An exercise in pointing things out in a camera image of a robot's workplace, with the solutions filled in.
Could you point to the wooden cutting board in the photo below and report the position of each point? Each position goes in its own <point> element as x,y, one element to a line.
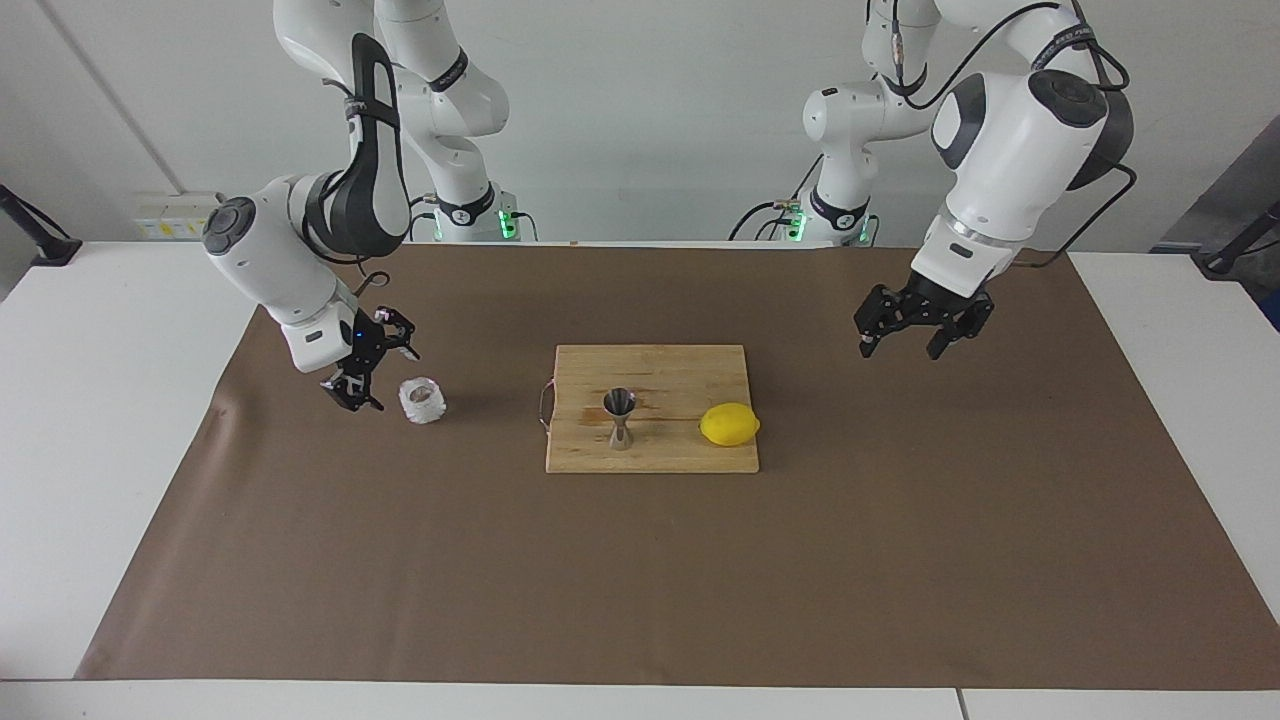
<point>660,375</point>

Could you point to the brown paper table mat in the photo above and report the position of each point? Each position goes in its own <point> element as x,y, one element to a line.
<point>640,580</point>

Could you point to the steel double jigger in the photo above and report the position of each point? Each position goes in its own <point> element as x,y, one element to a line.
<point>621,430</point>

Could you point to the yellow lemon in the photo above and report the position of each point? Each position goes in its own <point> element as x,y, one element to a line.
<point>730,425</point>

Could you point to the black clamp stand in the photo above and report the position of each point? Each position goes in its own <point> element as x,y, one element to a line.
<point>40,240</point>
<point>1240,245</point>

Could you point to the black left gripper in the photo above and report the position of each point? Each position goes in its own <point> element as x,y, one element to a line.
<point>935,305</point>

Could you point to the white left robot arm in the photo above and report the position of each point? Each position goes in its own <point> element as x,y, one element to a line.
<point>1010,150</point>

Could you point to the small clear glass cup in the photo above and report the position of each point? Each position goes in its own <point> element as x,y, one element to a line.
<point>422,402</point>

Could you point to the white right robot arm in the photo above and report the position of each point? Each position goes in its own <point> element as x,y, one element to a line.
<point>270,260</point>

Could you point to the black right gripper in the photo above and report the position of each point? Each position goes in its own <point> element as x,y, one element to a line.
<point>368,348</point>

